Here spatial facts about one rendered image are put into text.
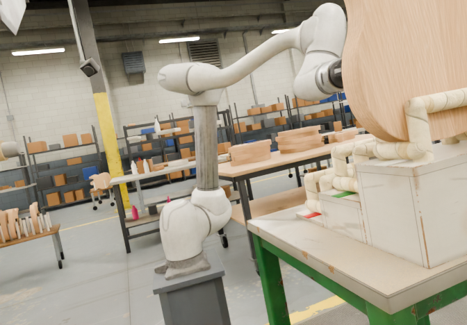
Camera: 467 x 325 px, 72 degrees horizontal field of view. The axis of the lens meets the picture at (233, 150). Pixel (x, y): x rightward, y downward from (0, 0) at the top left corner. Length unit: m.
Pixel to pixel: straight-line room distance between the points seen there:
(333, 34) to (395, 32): 0.38
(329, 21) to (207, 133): 0.67
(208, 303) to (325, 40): 1.02
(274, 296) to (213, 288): 0.34
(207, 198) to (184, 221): 0.17
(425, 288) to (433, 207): 0.13
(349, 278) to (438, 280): 0.13
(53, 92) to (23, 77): 0.94
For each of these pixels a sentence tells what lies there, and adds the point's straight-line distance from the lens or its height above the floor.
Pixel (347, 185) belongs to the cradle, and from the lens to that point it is 0.78.
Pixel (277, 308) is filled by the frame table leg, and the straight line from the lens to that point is 1.10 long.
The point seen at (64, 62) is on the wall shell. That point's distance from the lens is 12.09.
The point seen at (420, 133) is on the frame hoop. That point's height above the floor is 1.15.
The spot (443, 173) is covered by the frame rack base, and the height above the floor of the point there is 1.08.
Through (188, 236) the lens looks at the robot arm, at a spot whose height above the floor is 0.84.
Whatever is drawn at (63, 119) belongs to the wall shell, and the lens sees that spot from 11.78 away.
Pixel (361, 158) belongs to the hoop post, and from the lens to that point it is 0.75.
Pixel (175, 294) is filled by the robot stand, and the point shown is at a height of 0.66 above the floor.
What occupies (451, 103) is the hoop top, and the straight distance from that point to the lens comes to 0.68.
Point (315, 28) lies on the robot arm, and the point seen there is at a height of 1.47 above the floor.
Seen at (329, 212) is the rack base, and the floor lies 0.98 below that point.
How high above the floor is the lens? 1.21
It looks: 3 degrees down
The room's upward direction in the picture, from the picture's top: 11 degrees counter-clockwise
